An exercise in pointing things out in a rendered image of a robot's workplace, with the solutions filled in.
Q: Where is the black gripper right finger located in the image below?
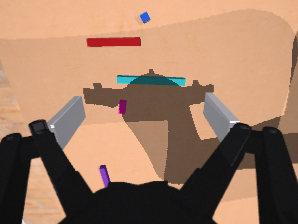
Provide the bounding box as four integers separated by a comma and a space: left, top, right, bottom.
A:
152, 92, 298, 224

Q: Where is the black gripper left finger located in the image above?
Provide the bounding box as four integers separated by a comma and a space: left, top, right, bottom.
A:
0, 96, 114, 224

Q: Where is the short magenta block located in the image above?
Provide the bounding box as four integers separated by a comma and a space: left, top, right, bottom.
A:
119, 100, 127, 114

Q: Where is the small blue block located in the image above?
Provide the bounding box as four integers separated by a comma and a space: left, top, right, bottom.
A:
140, 11, 150, 23

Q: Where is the purple rod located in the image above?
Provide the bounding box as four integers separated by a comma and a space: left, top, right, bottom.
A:
99, 165, 111, 187

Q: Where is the turquoise rod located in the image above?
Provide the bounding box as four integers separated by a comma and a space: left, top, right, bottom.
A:
117, 75, 186, 86

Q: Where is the red rod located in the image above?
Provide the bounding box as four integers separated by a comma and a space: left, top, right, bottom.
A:
87, 37, 140, 47

